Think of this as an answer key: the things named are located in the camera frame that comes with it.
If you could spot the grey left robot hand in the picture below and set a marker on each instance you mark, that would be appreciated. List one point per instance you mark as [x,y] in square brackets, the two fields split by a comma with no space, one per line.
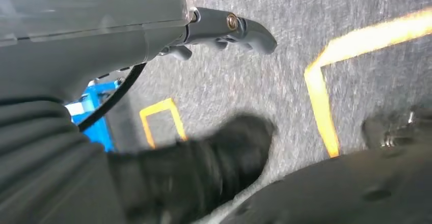
[84,33]

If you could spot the blue metal shelf rack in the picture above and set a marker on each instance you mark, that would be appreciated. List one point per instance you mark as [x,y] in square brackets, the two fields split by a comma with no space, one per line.
[96,128]

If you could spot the yellow floor tape outline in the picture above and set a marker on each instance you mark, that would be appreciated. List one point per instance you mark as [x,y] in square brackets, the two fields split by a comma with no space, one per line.
[179,121]
[319,107]

